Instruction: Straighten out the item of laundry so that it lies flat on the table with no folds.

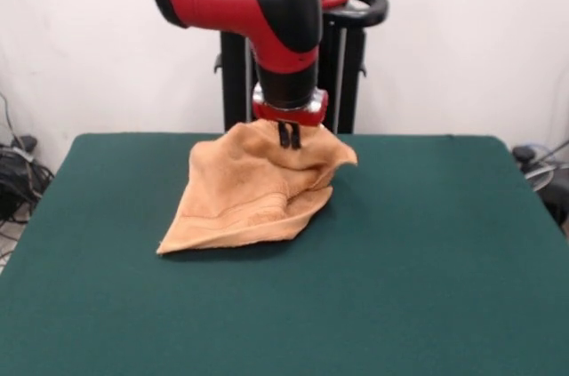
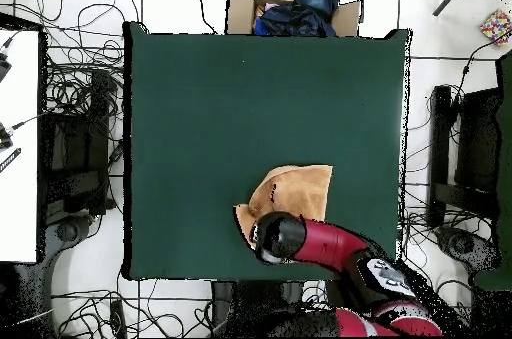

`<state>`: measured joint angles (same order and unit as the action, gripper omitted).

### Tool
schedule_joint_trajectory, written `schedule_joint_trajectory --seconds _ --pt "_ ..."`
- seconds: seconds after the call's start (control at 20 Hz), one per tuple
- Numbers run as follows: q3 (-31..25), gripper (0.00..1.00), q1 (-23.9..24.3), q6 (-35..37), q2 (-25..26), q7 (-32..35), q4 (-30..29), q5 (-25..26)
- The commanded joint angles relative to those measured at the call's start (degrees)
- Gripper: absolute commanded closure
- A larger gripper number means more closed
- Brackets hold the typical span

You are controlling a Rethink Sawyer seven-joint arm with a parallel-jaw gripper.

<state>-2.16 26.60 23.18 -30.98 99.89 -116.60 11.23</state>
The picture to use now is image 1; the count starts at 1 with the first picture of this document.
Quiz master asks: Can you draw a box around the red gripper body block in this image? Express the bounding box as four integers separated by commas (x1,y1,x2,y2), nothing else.
251,85,330,128

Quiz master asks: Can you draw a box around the tan terry towel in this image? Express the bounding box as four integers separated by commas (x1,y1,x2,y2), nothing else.
155,120,359,257

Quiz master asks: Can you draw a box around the dark green table cloth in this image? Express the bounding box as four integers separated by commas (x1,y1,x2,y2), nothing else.
0,132,569,376

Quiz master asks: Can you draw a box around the black floor equipment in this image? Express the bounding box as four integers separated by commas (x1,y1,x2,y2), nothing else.
540,171,569,235

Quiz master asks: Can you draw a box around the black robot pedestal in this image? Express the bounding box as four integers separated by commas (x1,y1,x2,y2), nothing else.
212,0,390,135

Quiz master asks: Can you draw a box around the black floor cable tangle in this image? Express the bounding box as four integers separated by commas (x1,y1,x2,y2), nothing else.
0,91,57,226

